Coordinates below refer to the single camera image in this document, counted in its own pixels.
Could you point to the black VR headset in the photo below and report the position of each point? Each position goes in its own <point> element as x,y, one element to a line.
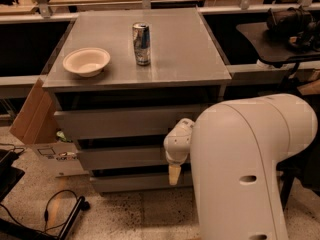
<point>298,26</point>

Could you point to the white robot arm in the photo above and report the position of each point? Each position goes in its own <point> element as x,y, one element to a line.
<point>234,148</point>

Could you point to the silver blue drink can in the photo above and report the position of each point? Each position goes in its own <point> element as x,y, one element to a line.
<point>141,43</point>

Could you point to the grey drawer cabinet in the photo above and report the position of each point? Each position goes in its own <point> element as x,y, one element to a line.
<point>185,69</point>

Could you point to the black stand base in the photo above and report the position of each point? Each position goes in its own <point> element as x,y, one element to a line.
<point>13,231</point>

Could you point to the brown cardboard box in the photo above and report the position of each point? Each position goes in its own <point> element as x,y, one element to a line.
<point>36,127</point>

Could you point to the grey drawer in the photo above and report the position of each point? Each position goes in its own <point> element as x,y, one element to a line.
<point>127,157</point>
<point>138,182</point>
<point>124,122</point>

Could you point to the grey bottom drawer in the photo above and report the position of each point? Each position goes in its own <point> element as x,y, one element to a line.
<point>138,182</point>

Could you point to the black equipment at left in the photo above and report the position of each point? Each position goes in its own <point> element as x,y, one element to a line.
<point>9,175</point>

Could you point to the grey top drawer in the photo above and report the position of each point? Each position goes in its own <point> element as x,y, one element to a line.
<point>124,122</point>

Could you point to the white paper bowl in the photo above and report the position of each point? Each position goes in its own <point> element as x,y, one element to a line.
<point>86,62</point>

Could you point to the black office chair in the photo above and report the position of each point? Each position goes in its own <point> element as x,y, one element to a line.
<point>304,166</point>

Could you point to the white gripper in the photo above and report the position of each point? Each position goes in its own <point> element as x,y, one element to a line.
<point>175,149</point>

